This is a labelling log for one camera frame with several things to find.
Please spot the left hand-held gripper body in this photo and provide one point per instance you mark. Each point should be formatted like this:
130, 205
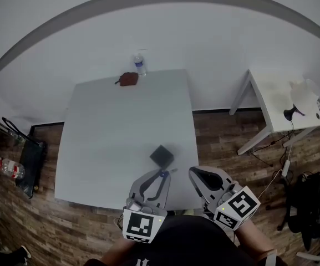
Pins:
140, 224

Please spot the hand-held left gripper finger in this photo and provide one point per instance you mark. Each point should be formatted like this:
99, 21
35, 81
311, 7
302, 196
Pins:
137, 183
165, 188

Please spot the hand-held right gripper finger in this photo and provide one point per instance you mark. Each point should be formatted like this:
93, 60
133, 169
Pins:
223, 177
201, 186

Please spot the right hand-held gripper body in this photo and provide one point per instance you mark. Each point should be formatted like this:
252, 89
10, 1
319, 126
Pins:
238, 206

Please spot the black square pen holder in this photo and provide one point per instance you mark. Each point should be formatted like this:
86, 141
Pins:
162, 155

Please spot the person's left forearm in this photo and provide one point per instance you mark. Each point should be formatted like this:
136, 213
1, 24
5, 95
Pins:
118, 252

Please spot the person's right forearm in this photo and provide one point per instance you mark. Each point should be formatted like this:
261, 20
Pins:
254, 240

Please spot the person's black shirt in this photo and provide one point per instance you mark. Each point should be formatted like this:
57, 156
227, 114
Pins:
187, 242

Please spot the white wristband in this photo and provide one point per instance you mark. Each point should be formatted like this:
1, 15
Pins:
271, 258

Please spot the white power strip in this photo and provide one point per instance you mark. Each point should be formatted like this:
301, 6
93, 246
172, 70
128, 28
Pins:
286, 168

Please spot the black office chair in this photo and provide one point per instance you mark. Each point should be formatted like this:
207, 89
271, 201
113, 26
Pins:
309, 201

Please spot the white side table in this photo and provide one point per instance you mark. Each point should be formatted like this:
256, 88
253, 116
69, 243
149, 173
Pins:
276, 104

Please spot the reddish brown pouch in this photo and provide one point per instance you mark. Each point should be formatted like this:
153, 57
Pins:
127, 79

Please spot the black bag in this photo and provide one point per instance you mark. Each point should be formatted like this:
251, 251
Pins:
31, 159

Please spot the white desk fan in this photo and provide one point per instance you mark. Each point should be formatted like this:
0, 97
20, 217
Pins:
302, 96

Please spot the clear plastic water bottle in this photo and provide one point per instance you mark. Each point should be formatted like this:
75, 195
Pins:
140, 65

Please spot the black shoe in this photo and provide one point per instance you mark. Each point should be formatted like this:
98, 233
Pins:
24, 252

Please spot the large clear red-label bottle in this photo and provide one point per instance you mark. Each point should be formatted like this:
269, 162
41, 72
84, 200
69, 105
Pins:
11, 168

